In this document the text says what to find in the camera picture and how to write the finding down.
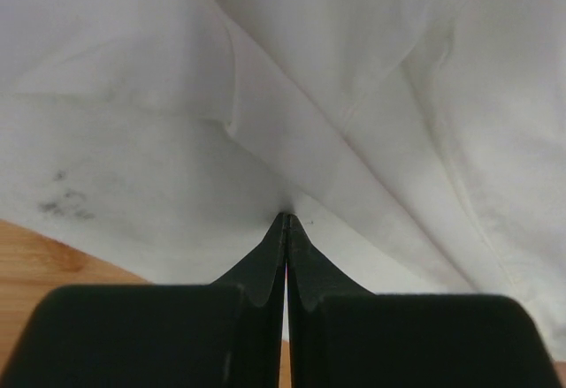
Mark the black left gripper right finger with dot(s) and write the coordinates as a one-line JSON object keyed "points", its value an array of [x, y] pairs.
{"points": [[342, 335]]}

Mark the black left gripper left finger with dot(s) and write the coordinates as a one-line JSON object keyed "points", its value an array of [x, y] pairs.
{"points": [[223, 334]]}

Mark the white t shirt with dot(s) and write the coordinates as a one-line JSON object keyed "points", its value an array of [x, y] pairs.
{"points": [[421, 141]]}

